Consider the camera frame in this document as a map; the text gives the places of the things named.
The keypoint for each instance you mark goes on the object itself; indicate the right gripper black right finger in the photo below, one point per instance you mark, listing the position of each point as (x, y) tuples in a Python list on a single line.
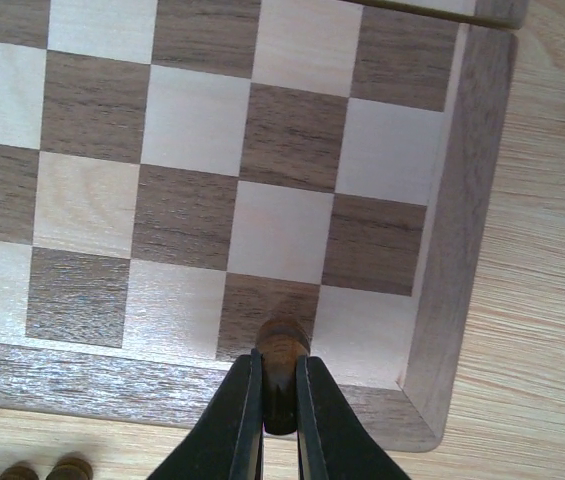
[(332, 443)]

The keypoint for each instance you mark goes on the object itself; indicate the dark wooden chess piece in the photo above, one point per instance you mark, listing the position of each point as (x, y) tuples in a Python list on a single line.
[(280, 341)]

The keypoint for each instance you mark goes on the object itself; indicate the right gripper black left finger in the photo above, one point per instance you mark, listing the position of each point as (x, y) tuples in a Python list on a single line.
[(227, 440)]

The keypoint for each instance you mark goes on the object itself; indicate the dark wooden pawn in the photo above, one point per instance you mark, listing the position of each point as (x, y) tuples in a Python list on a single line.
[(19, 471), (71, 467)]

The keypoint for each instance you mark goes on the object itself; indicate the wooden chess board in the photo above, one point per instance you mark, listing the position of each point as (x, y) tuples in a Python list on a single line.
[(173, 174)]

